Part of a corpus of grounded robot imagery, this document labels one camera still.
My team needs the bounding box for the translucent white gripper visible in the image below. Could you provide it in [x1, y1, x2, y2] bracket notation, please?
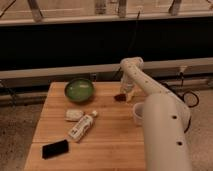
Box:
[120, 74, 135, 102]

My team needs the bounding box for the dark red pepper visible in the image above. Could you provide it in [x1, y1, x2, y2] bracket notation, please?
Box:
[114, 93, 126, 101]

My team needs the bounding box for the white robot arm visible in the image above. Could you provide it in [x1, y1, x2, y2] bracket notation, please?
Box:
[120, 57, 192, 171]

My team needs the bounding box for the green bowl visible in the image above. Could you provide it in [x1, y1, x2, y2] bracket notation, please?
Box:
[64, 78, 94, 103]

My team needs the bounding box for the small white wrapped packet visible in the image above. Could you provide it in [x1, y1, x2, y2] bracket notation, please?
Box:
[65, 109, 84, 121]

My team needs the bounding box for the white plastic bottle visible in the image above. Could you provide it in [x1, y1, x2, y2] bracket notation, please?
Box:
[68, 111, 98, 142]

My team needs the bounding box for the black rectangular sponge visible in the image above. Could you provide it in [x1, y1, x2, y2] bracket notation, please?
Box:
[42, 140, 69, 159]

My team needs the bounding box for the black floor cable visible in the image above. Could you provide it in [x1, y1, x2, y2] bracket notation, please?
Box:
[163, 78, 200, 134]

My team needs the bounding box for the black hanging cable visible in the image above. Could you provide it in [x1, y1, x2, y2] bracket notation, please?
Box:
[111, 9, 141, 81]

